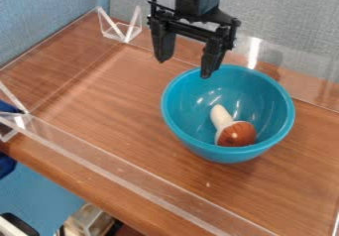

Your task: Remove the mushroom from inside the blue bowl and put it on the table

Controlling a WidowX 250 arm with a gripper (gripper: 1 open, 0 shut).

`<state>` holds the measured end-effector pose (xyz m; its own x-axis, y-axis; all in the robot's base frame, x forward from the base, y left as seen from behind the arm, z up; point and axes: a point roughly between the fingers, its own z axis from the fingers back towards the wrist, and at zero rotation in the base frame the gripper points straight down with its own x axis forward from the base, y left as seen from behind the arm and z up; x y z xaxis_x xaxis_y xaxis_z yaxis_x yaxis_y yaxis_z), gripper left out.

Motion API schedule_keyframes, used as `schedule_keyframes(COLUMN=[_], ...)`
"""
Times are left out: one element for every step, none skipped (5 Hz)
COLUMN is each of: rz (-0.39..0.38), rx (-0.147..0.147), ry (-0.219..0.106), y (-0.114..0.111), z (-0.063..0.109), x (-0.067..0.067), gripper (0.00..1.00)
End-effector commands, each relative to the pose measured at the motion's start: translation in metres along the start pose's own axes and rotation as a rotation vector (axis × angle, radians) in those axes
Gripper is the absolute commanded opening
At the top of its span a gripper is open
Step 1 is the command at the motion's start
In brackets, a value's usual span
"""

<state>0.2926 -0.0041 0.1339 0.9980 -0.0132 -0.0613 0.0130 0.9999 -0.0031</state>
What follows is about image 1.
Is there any clear acrylic corner bracket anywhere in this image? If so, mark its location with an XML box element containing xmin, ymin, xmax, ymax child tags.
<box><xmin>95</xmin><ymin>6</ymin><xmax>142</xmax><ymax>44</ymax></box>

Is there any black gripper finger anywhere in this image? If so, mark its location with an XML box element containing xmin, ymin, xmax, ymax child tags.
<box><xmin>150</xmin><ymin>19</ymin><xmax>176</xmax><ymax>62</ymax></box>
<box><xmin>201</xmin><ymin>37</ymin><xmax>226</xmax><ymax>78</ymax></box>

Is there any clear acrylic barrier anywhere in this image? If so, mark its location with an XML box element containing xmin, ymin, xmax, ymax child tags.
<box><xmin>126</xmin><ymin>31</ymin><xmax>339</xmax><ymax>114</ymax></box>
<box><xmin>0</xmin><ymin>82</ymin><xmax>276</xmax><ymax>236</ymax></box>

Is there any clear acrylic back barrier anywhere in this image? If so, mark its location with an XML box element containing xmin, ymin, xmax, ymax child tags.
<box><xmin>126</xmin><ymin>31</ymin><xmax>339</xmax><ymax>114</ymax></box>

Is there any clear acrylic front barrier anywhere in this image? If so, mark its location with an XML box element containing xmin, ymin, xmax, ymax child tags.
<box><xmin>0</xmin><ymin>82</ymin><xmax>276</xmax><ymax>236</ymax></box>

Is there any brown and white mushroom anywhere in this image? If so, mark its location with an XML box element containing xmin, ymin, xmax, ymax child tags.
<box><xmin>210</xmin><ymin>104</ymin><xmax>256</xmax><ymax>147</ymax></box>

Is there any blue plastic bowl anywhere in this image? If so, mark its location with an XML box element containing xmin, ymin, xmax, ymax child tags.
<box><xmin>160</xmin><ymin>64</ymin><xmax>294</xmax><ymax>164</ymax></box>

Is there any black and white object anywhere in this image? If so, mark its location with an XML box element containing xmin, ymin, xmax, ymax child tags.
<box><xmin>0</xmin><ymin>213</ymin><xmax>39</xmax><ymax>236</ymax></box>

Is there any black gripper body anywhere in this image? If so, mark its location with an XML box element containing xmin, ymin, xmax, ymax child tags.
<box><xmin>146</xmin><ymin>0</ymin><xmax>241</xmax><ymax>50</ymax></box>

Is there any metal frame under table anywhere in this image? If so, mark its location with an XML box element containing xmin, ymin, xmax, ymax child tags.
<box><xmin>53</xmin><ymin>203</ymin><xmax>114</xmax><ymax>236</ymax></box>

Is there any blue cloth object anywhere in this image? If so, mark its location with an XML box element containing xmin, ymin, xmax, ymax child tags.
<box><xmin>0</xmin><ymin>100</ymin><xmax>23</xmax><ymax>180</ymax></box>

